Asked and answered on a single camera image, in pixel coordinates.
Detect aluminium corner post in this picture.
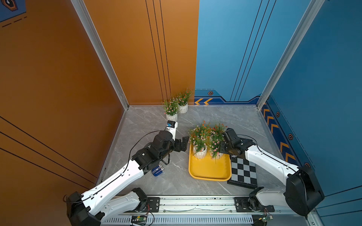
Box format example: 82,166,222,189
71,0,129,111
256,0,325,110

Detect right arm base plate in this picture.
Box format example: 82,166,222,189
234,197,275,212

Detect yellow plastic storage tray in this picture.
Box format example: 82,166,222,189
189,145,232,181

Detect green circuit board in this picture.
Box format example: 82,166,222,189
252,215,273,226
131,215,148,226

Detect white ribbed pot pink flowers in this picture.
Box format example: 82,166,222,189
189,130,207,159

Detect potted plant orange red flowers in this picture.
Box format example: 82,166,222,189
190,121,211,139

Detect aluminium corner post right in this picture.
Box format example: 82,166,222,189
256,0,325,110

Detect green circuit board left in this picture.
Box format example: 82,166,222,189
131,215,148,226

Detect green circuit board right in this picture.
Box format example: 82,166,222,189
252,215,273,226

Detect aluminium corner post left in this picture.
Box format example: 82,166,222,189
71,0,129,111

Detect black white chessboard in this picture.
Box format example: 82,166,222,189
227,156,258,189

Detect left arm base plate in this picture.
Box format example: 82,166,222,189
139,197,160,213

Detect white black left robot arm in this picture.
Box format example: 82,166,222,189
65,131,189,226

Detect potted plant pink flowers back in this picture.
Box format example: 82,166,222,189
162,98,179,122

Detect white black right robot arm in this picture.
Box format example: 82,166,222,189
221,128,325,217

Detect potted plant pink flowers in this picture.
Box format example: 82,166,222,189
208,135,223,160
162,98,179,122

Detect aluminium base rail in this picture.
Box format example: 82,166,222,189
102,195,323,226

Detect potted plant orange flowers corner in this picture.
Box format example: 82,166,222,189
176,89,192,114

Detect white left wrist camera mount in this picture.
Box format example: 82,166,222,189
165,120,178,140

